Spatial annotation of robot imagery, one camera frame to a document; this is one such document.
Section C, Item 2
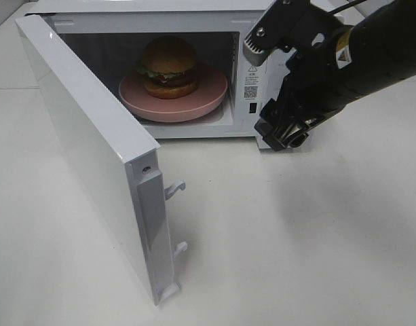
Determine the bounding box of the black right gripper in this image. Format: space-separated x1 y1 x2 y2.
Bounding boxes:
254 26 354 151

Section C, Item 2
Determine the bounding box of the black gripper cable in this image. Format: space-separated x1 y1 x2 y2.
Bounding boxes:
328 0 364 16

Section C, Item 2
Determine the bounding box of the white microwave oven body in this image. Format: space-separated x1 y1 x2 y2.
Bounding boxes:
16 1 287 151

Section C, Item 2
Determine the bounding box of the burger with lettuce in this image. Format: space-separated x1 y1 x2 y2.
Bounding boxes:
136 36 198 99

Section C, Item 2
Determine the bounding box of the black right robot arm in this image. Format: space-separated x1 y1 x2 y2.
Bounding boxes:
244 1 416 151

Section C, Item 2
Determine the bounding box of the pink round plate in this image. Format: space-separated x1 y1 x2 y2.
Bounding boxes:
119 65 228 123

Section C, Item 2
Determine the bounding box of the white microwave door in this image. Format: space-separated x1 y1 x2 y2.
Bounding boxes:
16 15 187 304

